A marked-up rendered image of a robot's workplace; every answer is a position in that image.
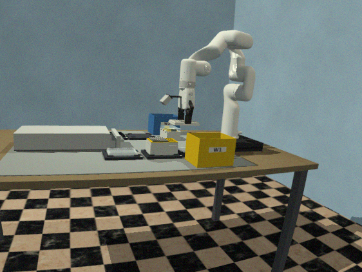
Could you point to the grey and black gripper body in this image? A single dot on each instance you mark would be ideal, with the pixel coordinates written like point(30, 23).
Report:
point(187, 94)

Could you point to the blue open-top bin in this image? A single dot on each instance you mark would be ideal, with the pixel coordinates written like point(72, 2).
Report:
point(156, 119)

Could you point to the yellow open-top box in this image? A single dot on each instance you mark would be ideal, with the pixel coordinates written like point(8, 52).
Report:
point(205, 150)

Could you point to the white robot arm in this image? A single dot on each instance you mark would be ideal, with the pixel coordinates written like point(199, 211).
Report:
point(196, 65)

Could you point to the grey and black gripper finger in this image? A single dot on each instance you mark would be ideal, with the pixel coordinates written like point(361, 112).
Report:
point(180, 114)
point(189, 113)

